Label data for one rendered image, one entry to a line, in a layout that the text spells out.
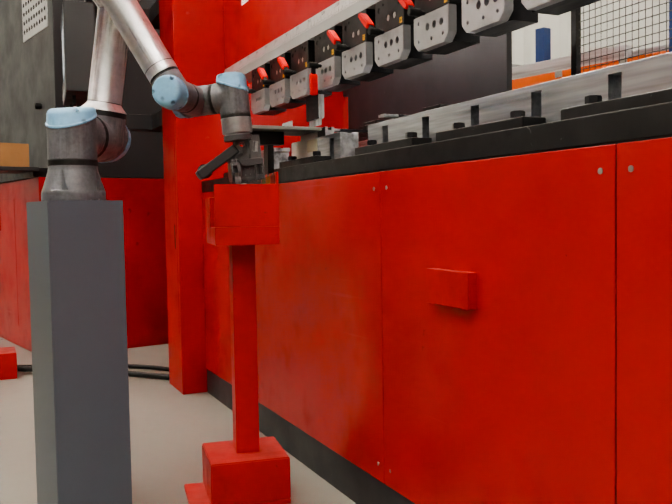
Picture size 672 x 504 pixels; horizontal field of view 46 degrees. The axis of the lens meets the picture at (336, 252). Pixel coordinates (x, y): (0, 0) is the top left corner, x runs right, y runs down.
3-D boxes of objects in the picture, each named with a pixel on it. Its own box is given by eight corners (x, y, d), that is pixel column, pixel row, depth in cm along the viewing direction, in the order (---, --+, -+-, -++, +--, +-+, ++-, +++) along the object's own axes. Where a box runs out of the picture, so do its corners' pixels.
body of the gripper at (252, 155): (265, 181, 195) (260, 132, 194) (231, 184, 193) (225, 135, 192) (260, 182, 202) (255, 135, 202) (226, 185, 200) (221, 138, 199)
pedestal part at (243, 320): (233, 447, 208) (228, 243, 205) (255, 445, 209) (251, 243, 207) (236, 453, 202) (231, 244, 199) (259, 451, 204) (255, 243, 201)
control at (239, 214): (206, 243, 210) (204, 175, 210) (264, 241, 215) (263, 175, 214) (215, 245, 191) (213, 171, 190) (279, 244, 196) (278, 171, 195)
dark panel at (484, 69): (349, 175, 345) (347, 74, 342) (353, 175, 345) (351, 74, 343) (507, 156, 242) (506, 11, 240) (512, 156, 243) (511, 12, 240)
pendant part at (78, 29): (62, 106, 355) (59, 25, 353) (90, 106, 359) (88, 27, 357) (65, 90, 312) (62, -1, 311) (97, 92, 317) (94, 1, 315)
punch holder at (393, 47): (374, 67, 203) (373, 3, 202) (403, 69, 206) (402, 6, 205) (403, 57, 189) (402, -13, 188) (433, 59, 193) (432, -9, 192)
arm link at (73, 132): (36, 159, 187) (34, 102, 186) (67, 163, 200) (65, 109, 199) (82, 158, 184) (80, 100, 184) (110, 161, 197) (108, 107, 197)
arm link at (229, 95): (219, 78, 200) (250, 73, 198) (223, 121, 201) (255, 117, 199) (207, 74, 193) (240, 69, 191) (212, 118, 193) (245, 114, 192)
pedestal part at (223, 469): (184, 488, 212) (183, 444, 211) (275, 478, 218) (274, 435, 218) (191, 515, 192) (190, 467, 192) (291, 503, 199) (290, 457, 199)
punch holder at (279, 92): (269, 107, 275) (268, 60, 275) (292, 108, 279) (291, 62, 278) (284, 102, 262) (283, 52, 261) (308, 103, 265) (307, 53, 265)
